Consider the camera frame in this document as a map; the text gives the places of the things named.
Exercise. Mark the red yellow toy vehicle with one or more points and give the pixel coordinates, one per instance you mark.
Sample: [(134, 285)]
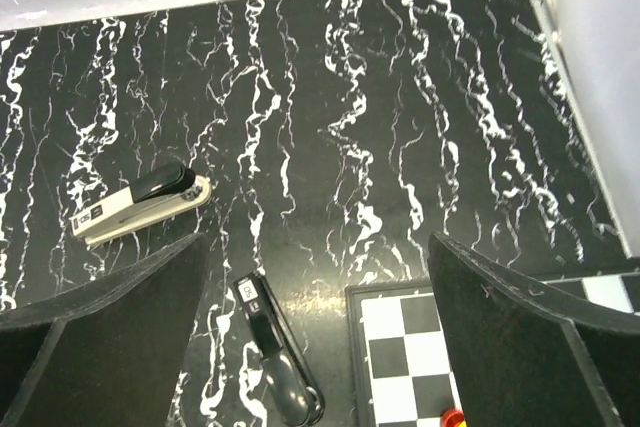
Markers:
[(453, 418)]

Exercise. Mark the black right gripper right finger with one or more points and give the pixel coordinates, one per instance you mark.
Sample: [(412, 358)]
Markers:
[(525, 353)]

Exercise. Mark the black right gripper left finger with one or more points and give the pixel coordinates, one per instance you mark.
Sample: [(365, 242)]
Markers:
[(107, 353)]

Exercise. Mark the black white checkerboard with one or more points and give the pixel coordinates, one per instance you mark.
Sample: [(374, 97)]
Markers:
[(401, 368)]

